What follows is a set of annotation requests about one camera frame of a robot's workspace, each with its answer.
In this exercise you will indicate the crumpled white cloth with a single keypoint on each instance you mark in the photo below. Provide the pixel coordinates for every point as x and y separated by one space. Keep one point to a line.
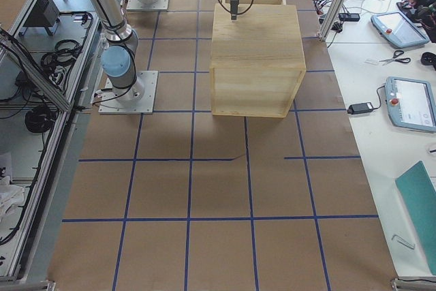
12 195

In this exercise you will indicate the near blue teach pendant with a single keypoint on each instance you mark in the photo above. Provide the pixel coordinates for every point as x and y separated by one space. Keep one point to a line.
410 103

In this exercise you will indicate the blue teach pendant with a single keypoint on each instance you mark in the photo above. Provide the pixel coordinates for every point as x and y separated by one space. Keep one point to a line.
398 30
410 103

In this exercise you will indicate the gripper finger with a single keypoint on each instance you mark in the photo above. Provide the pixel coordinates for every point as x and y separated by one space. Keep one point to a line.
234 9

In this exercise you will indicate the metal hex key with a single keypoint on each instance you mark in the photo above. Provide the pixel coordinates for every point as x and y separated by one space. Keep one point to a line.
402 241

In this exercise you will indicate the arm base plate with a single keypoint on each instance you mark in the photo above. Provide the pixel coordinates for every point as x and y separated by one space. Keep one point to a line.
147 5
137 99

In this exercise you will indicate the green cutting mat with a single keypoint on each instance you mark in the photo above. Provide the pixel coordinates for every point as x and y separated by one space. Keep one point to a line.
418 195

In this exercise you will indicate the black handled scissors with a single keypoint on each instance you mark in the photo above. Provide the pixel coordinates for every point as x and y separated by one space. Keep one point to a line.
396 57

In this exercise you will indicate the black power adapter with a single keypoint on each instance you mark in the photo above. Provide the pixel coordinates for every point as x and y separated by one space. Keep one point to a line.
360 108

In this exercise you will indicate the far blue teach pendant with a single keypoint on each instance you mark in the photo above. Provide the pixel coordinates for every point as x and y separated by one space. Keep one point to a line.
398 30

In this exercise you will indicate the wooden drawer cabinet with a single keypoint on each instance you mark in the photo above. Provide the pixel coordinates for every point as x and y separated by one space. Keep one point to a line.
257 61

